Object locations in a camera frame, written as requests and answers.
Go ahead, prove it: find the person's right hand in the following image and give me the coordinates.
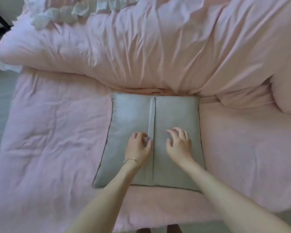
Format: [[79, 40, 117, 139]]
[[166, 127, 193, 166]]

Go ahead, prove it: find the grey-green cushion cover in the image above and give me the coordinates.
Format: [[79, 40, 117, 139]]
[[92, 92, 207, 194]]

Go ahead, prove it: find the pink bed sheet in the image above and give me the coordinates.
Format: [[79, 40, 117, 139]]
[[0, 67, 291, 233]]

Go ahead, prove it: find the person's right forearm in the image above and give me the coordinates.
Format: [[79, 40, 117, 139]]
[[181, 156, 291, 233]]

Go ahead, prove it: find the plain pink pillow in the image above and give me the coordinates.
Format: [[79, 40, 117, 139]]
[[269, 52, 291, 115]]

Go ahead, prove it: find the thin gold bracelet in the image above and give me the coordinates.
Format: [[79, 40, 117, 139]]
[[123, 158, 142, 169]]

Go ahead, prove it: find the person's left hand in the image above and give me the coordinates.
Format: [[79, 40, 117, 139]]
[[125, 132, 154, 168]]

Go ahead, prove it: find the person's left forearm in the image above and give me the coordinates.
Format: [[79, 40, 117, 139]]
[[67, 161, 142, 233]]

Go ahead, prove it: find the pink duvet with white ruffle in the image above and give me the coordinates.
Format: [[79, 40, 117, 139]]
[[0, 0, 291, 110]]

